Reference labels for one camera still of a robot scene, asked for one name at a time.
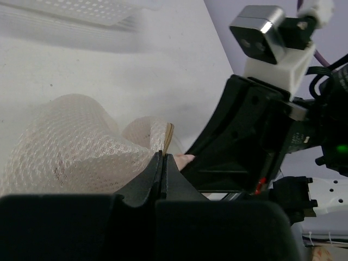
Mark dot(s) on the white plastic basket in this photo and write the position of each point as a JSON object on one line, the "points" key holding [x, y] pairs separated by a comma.
{"points": [[101, 25]]}

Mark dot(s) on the mesh laundry bag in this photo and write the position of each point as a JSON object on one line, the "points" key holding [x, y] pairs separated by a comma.
{"points": [[74, 146]]}

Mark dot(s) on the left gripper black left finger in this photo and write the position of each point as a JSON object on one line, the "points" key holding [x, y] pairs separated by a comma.
{"points": [[118, 226]]}

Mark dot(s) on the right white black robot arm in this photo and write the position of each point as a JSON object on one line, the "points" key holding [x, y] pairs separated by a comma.
{"points": [[302, 197]]}

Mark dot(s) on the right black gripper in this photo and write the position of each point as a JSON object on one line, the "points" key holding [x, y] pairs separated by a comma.
{"points": [[252, 129]]}

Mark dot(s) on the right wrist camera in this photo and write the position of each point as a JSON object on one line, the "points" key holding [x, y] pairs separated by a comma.
{"points": [[268, 59]]}

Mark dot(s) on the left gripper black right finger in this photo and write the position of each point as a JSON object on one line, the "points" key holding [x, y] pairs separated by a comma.
{"points": [[191, 227]]}

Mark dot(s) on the pink bra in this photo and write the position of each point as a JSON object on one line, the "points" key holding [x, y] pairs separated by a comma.
{"points": [[182, 160]]}

